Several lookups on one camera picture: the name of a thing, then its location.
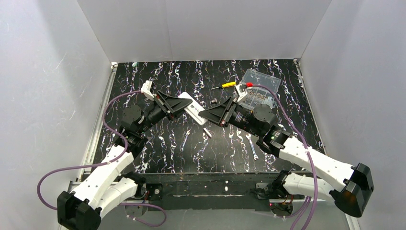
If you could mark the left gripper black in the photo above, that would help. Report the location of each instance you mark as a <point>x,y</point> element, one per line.
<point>163,106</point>

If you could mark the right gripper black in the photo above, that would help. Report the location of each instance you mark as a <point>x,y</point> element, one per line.
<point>227,112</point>

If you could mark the white remote control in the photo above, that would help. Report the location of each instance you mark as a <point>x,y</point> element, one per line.
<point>194,109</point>

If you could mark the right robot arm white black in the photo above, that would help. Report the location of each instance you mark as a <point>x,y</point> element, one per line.
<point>348,186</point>

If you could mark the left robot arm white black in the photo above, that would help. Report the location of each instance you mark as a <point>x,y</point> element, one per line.
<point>106,188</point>

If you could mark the silver open-end wrench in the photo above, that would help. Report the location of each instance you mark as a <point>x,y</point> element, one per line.
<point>255,156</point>

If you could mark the clear plastic screw box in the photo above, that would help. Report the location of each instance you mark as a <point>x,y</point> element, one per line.
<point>257,95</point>

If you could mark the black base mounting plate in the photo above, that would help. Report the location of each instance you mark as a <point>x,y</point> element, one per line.
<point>214,190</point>

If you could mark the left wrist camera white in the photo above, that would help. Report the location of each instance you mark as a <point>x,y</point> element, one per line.
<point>146,90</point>

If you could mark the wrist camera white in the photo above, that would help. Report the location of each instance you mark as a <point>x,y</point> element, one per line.
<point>241,90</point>
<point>146,90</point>

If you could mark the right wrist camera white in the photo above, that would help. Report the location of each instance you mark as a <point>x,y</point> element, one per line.
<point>241,90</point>

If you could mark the yellow handled screwdriver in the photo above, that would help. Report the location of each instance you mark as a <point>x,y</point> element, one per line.
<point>225,85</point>

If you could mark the aluminium frame rail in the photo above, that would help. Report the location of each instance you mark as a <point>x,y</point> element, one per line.
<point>89,153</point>

